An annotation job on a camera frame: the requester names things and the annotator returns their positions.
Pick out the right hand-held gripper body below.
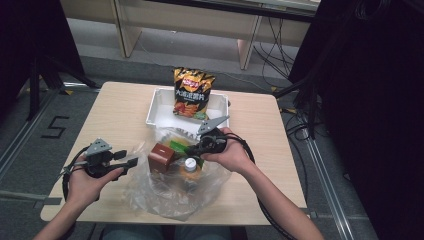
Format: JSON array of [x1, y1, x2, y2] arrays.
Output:
[[195, 115, 231, 156]]

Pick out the yellow snack packet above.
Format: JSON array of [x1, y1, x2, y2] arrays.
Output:
[[159, 129, 198, 148]]

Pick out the white plastic bin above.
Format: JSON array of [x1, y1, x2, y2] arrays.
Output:
[[145, 87, 231, 135]]

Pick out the dark curtain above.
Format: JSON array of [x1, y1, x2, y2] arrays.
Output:
[[0, 0, 87, 113], [288, 0, 424, 240]]

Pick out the orange juice bottle white cap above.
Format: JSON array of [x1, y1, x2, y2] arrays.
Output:
[[178, 157, 204, 192]]

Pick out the brown drink carton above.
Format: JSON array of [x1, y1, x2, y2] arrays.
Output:
[[147, 142, 177, 174]]

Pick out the black tripod stand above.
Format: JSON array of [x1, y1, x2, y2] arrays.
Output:
[[25, 53, 101, 122]]

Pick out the black yellow chip bag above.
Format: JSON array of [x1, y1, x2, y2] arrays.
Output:
[[172, 67, 216, 121]]

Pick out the black metal stand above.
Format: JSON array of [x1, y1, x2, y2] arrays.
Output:
[[274, 33, 323, 139]]

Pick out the aluminium floor rail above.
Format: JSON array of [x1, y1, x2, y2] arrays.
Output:
[[0, 89, 62, 183], [299, 114, 357, 240]]

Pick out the black floor cables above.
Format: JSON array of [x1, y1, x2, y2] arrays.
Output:
[[252, 16, 298, 81]]

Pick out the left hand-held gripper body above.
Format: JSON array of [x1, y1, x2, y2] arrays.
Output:
[[83, 137, 117, 179]]

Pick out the person's legs in jeans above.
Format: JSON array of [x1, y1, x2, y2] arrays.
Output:
[[101, 223, 235, 240]]

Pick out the light wooden desk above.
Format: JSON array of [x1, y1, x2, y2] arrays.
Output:
[[61, 0, 321, 71]]

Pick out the green snack packet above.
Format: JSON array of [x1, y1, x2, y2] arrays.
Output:
[[169, 139, 205, 168]]

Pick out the clear plastic bag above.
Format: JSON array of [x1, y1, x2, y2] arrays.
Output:
[[124, 126, 233, 222]]

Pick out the person's left hand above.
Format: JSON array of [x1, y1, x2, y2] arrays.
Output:
[[66, 164, 125, 210]]

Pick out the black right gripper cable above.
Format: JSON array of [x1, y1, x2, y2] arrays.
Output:
[[222, 132, 298, 240]]

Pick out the person's right hand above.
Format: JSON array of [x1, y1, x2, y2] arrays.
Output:
[[200, 127, 258, 176]]

